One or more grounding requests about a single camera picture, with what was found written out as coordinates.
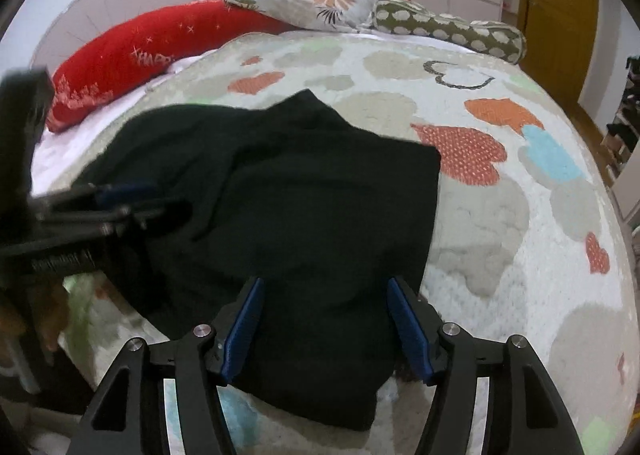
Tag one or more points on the round pink headboard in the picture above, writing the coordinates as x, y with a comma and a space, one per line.
84, 20

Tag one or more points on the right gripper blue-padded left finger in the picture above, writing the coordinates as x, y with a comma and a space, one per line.
235, 326

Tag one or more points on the wooden door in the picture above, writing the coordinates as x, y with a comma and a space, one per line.
560, 36

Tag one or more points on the black pants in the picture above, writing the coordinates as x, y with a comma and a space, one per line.
323, 212

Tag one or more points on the floral grey pillow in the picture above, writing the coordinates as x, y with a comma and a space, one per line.
337, 16

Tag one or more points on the white cluttered shelf unit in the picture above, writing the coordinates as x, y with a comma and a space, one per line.
621, 140

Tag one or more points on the heart patterned quilt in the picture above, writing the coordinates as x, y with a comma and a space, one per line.
526, 241

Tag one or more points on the pink bed sheet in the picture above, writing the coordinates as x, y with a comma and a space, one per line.
56, 152

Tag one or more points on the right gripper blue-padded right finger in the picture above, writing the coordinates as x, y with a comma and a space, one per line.
418, 325

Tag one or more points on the olive cloud-pattern bolster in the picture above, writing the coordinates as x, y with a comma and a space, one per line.
404, 17

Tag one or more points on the person's left hand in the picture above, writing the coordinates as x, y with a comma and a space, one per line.
47, 312

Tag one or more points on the long red pillow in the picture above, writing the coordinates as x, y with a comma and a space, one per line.
130, 54

